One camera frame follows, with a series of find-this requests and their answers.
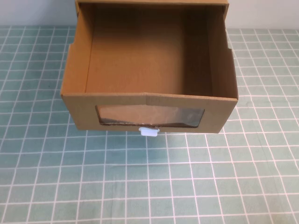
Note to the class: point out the cardboard drawer with window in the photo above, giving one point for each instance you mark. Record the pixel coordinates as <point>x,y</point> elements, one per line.
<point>140,58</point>

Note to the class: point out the green checked tablecloth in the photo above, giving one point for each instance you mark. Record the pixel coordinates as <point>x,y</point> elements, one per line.
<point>149,186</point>

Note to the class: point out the brown cardboard box shell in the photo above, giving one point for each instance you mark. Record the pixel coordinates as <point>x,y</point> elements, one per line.
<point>151,1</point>

